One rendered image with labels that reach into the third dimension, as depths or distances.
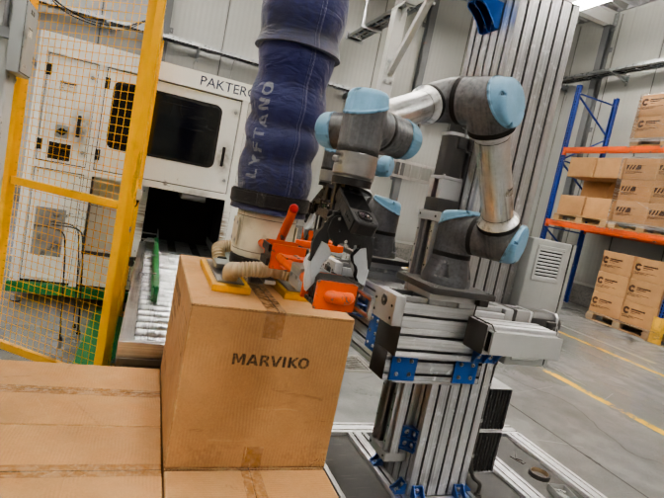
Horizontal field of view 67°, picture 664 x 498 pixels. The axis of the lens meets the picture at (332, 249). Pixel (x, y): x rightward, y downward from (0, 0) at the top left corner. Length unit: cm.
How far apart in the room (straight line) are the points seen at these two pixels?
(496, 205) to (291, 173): 55
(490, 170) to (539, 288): 71
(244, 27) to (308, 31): 971
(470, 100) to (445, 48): 1153
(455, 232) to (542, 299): 57
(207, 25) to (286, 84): 963
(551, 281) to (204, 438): 130
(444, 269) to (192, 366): 77
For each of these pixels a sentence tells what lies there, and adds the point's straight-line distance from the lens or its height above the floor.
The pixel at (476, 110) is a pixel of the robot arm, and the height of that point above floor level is 150.
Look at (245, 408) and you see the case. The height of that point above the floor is 70.
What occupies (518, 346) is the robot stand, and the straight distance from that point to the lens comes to 157.
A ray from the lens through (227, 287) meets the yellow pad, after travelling 129.
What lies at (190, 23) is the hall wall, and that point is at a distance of 1094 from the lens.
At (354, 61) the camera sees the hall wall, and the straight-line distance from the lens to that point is 1167.
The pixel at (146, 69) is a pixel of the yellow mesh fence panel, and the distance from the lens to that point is 255.
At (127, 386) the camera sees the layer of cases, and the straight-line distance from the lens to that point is 170.
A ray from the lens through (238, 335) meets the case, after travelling 119.
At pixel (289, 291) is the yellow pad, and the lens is 134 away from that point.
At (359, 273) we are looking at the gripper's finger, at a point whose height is 111.
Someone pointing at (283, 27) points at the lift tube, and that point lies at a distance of 140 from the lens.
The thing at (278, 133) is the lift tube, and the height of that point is 137.
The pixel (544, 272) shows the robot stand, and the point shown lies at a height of 112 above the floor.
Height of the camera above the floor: 124
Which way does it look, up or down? 6 degrees down
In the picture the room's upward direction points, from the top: 11 degrees clockwise
